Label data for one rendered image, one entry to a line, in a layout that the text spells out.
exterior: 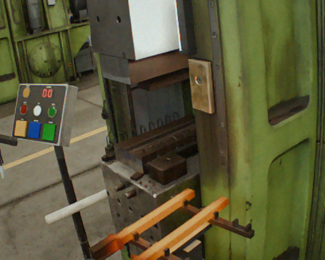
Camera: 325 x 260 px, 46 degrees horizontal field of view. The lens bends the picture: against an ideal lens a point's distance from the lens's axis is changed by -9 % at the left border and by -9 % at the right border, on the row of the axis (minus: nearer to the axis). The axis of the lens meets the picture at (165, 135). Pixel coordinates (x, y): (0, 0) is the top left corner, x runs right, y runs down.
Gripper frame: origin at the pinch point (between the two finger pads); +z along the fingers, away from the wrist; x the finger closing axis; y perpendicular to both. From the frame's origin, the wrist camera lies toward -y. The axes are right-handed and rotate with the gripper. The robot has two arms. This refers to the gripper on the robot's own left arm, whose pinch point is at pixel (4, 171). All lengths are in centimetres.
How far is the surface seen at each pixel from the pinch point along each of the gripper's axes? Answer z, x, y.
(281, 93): -27, 56, -101
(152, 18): -56, 35, -63
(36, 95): -22.1, -27.8, -23.5
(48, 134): -6.9, -11.9, -24.4
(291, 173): 9, 54, -108
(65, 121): -11.1, -10.7, -33.3
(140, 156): -6, 32, -54
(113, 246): -3, 75, -29
